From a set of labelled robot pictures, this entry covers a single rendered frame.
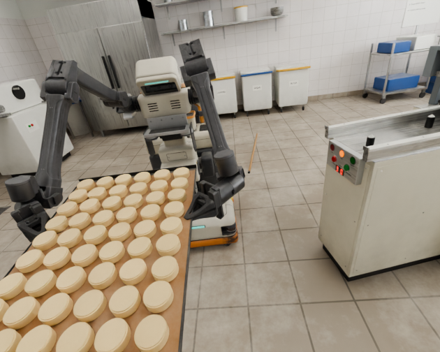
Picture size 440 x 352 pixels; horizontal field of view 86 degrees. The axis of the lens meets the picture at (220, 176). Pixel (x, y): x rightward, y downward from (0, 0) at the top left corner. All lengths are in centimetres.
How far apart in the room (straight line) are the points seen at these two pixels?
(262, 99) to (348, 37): 197
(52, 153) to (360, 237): 139
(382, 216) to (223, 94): 363
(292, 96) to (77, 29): 367
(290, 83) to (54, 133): 412
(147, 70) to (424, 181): 141
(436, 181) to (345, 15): 440
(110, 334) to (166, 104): 113
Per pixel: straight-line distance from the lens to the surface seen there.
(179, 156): 148
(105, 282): 54
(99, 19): 466
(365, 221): 138
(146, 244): 55
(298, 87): 470
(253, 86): 454
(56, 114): 98
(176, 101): 136
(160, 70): 131
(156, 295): 47
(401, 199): 143
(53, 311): 55
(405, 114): 163
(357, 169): 123
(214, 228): 171
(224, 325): 155
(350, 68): 569
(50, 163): 95
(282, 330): 153
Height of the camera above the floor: 137
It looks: 30 degrees down
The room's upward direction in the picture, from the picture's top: 8 degrees counter-clockwise
